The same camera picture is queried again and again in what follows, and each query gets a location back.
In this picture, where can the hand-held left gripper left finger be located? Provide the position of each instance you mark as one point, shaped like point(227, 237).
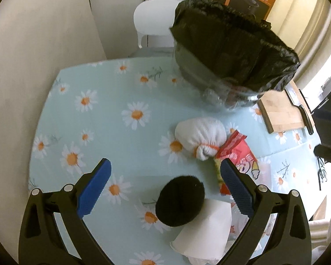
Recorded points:
point(95, 190)

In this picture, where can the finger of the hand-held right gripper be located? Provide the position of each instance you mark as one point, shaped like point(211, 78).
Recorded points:
point(324, 115)
point(327, 151)

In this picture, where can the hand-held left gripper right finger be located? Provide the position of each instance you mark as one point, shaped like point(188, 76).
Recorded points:
point(235, 187)

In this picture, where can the red snack packet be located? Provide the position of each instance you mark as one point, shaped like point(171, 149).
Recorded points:
point(237, 151)

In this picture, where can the white tissue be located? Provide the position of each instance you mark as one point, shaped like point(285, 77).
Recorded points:
point(209, 226)

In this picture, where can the black fuzzy ball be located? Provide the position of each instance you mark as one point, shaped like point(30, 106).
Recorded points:
point(179, 201)

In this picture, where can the white sock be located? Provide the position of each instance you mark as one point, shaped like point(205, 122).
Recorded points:
point(198, 135)

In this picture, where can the metal trash bin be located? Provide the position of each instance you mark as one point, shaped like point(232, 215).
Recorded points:
point(226, 99)

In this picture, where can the bin with black bag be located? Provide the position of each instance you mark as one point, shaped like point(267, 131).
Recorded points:
point(231, 47)

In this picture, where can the steel cleaver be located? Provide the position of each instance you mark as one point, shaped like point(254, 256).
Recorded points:
point(306, 118)

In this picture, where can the wooden cutting board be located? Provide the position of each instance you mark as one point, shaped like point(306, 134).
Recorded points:
point(281, 113)

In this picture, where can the daisy print tablecloth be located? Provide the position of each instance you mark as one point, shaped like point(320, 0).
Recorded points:
point(99, 121)

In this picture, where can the cream curtain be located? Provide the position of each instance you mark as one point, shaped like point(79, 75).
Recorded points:
point(306, 19)

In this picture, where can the white chair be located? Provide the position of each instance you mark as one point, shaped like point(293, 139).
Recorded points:
point(151, 19)

